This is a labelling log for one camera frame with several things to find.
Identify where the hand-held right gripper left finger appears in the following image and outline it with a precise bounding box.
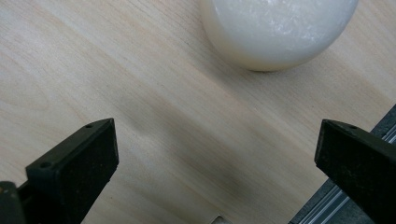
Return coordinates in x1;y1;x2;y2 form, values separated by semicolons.
18;118;120;224

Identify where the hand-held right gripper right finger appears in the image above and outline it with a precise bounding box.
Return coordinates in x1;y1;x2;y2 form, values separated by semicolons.
314;119;396;224

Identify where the aluminium table edge rail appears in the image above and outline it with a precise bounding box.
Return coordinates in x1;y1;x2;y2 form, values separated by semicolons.
288;104;396;224

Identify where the white bowl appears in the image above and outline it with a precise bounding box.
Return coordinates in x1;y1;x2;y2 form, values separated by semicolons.
199;0;360;73

